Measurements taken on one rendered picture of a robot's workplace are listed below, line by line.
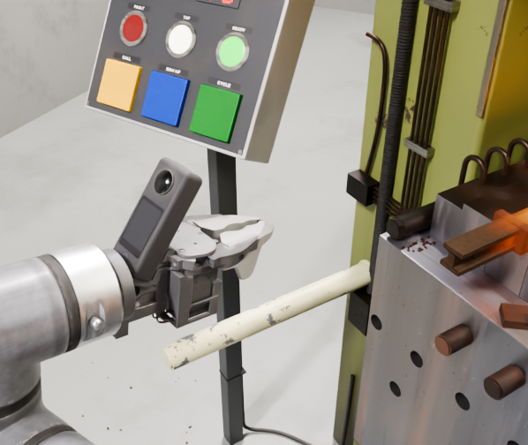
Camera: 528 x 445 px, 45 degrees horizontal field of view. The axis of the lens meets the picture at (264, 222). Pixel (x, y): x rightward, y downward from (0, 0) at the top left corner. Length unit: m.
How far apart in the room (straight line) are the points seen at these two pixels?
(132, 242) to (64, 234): 1.93
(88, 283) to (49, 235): 1.99
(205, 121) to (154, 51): 0.16
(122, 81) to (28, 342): 0.63
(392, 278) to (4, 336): 0.53
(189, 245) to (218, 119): 0.37
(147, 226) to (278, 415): 1.26
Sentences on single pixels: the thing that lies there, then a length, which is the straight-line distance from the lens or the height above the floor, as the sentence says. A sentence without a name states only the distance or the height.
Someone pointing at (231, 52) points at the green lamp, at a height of 1.09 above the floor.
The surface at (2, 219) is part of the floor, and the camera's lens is 2.71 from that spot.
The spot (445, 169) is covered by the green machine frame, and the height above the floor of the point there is 0.92.
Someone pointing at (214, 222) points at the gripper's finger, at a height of 1.03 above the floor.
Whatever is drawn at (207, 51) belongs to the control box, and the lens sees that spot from 1.01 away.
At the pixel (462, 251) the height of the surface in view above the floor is 1.01.
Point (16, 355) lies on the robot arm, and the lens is 0.56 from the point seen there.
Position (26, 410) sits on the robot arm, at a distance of 0.60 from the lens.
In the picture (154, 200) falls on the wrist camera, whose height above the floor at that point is 1.10.
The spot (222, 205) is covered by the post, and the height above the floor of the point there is 0.75.
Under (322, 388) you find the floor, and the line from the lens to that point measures 1.88.
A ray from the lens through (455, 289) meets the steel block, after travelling 0.81.
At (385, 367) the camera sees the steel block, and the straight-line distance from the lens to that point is 1.00.
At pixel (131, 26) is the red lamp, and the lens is 1.11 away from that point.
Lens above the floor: 1.42
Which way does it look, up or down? 35 degrees down
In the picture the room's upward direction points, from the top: straight up
